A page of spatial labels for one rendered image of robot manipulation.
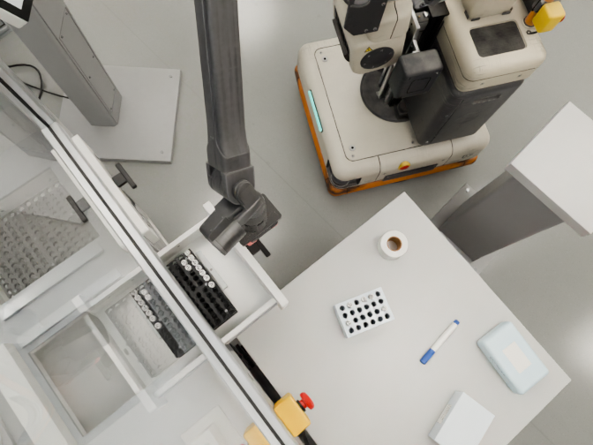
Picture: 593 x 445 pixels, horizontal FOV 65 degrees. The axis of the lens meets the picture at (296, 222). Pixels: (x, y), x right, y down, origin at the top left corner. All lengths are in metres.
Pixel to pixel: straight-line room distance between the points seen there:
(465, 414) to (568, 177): 0.71
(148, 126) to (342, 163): 0.89
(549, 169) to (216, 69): 1.01
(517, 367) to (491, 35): 0.91
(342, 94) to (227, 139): 1.20
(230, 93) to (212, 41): 0.08
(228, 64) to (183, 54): 1.64
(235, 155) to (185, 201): 1.29
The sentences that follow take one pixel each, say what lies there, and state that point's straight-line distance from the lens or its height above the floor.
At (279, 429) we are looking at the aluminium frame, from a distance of 0.96.
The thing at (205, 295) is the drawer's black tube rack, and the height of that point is 0.90.
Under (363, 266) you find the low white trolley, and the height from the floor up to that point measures 0.76.
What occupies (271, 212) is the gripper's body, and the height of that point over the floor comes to 1.01.
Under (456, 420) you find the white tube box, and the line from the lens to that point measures 1.21.
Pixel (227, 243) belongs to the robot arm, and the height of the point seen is 1.11.
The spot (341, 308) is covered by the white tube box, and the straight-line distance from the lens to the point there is 1.19.
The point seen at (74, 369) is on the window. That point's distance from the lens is 0.31.
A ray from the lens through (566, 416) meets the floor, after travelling 2.28.
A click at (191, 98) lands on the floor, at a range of 2.25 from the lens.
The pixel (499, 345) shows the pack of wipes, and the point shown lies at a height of 0.80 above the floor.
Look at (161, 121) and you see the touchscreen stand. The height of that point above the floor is 0.03.
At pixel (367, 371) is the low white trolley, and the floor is 0.76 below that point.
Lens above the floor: 1.94
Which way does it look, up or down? 75 degrees down
